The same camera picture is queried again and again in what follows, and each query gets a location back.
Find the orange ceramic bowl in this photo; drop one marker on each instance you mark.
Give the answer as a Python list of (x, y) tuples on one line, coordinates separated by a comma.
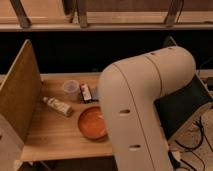
[(91, 123)]

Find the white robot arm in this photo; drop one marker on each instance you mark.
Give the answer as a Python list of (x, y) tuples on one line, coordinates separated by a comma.
[(127, 90)]

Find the small white red box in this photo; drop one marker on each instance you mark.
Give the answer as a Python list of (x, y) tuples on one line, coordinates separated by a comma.
[(85, 93)]

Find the clear plastic cup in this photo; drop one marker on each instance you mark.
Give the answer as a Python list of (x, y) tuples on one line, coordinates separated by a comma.
[(71, 87)]

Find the white patterned bottle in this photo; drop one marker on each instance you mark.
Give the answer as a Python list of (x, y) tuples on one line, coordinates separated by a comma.
[(58, 105)]

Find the dark panel board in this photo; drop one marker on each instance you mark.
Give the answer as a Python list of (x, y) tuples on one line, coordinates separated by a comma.
[(180, 97)]

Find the wooden shelf rail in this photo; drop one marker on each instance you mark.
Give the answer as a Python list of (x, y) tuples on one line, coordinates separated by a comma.
[(105, 15)]

